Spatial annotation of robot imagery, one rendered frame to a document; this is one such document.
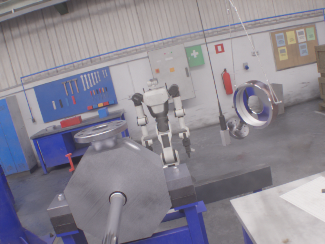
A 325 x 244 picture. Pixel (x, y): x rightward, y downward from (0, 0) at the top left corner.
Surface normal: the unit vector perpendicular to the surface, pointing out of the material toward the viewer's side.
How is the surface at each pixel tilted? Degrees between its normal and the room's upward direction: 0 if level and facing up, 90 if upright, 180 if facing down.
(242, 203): 0
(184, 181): 90
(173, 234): 90
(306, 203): 0
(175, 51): 90
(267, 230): 0
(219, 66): 90
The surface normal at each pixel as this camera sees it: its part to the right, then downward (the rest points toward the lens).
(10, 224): 0.82, -0.06
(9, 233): 0.63, 0.04
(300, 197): -0.22, -0.95
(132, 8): 0.07, 0.22
